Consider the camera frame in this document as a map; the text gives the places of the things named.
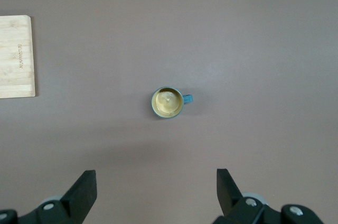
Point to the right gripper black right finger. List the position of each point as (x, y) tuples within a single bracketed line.
[(229, 197)]

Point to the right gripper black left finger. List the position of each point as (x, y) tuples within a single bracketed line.
[(83, 195)]

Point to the teal cup yellow inside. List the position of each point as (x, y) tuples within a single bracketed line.
[(169, 102)]

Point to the bamboo cutting board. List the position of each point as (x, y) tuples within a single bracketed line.
[(16, 57)]

